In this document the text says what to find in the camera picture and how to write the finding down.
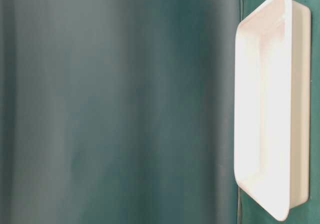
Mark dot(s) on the white plastic tray case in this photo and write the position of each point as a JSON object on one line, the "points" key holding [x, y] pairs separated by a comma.
{"points": [[272, 105]]}

